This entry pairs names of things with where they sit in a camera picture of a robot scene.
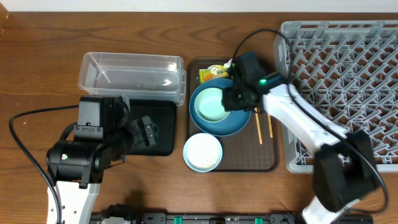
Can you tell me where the blue plate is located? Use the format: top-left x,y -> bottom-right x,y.
189,78 -> 251,137

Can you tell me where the wooden chopstick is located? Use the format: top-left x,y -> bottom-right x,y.
255,111 -> 263,145
267,114 -> 274,139

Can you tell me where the mint green bowl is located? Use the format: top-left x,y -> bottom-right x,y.
194,88 -> 230,123

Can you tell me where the light blue rice bowl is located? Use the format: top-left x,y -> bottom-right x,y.
183,133 -> 223,172

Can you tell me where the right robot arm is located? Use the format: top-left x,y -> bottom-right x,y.
222,52 -> 382,223

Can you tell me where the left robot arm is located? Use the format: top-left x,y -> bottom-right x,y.
46,95 -> 159,223

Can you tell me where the grey dishwasher rack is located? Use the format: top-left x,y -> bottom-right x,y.
274,21 -> 397,172

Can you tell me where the black plastic tray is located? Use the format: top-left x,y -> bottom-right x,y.
130,99 -> 177,156

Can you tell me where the crumpled white tissue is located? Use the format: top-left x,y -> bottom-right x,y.
223,59 -> 233,68

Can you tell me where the yellow green snack wrapper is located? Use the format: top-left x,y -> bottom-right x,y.
199,65 -> 229,83

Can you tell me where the brown serving tray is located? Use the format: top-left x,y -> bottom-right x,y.
187,58 -> 279,172

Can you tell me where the clear plastic bin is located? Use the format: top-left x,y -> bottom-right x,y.
78,52 -> 187,106

